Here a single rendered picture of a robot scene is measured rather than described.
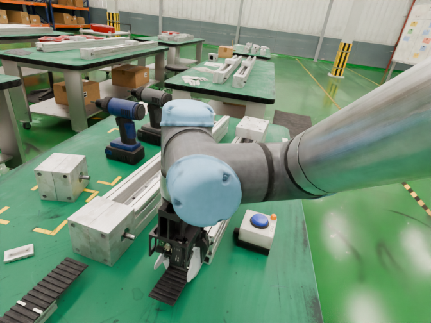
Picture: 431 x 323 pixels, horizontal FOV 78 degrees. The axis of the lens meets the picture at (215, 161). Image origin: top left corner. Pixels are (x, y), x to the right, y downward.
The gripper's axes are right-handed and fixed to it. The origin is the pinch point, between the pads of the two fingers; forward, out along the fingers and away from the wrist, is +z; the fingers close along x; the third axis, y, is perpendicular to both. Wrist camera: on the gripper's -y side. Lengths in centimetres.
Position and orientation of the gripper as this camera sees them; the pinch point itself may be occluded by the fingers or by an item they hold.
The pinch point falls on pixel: (181, 266)
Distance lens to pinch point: 60.3
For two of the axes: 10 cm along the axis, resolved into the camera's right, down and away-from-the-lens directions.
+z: -1.1, 8.8, 4.7
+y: -3.1, 4.1, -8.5
